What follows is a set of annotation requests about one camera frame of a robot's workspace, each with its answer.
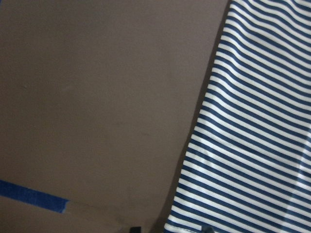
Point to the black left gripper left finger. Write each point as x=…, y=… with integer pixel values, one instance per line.
x=136, y=229

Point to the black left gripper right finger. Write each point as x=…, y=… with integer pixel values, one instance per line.
x=207, y=229

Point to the navy white striped polo shirt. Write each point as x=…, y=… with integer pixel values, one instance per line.
x=247, y=168

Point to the blue tape line near crosswise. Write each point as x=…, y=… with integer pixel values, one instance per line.
x=33, y=197

